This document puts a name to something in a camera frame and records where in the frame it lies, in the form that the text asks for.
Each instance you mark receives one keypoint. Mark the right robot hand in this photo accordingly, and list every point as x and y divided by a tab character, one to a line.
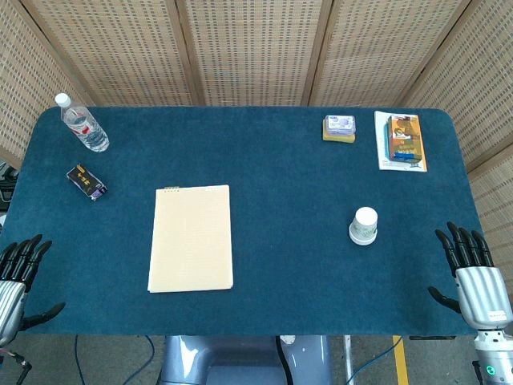
479	288

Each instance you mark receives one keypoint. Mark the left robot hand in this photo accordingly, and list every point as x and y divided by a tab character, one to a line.
10	288

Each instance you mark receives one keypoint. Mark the cream paper notepad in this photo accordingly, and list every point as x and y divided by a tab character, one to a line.
191	238

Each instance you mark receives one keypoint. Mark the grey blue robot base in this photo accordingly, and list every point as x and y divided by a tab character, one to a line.
240	361

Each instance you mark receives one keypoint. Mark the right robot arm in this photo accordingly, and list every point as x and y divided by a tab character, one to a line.
493	357

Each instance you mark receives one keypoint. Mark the yellow floor tape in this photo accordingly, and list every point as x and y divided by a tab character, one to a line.
401	361

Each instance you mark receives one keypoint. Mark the white paper cup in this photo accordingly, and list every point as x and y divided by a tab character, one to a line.
364	226

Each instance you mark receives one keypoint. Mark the small black box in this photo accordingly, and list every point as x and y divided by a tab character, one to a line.
86	181

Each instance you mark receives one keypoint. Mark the white orange booklet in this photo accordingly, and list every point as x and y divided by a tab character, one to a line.
401	164

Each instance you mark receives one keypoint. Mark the silver table leg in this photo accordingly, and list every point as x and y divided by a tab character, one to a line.
348	359

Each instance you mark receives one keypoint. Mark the orange carton box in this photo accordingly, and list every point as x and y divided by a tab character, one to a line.
404	138

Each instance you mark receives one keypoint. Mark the clear plastic water bottle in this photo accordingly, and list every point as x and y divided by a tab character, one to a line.
84	126

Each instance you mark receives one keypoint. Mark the yellow sponge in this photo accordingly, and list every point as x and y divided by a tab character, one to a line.
338	136

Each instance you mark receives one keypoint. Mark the purple tissue pack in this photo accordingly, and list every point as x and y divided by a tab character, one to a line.
340	124

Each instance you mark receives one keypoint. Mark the blue table mat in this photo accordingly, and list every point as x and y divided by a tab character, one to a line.
256	220

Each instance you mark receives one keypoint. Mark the woven bamboo folding screen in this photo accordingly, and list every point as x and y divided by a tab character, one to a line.
256	52

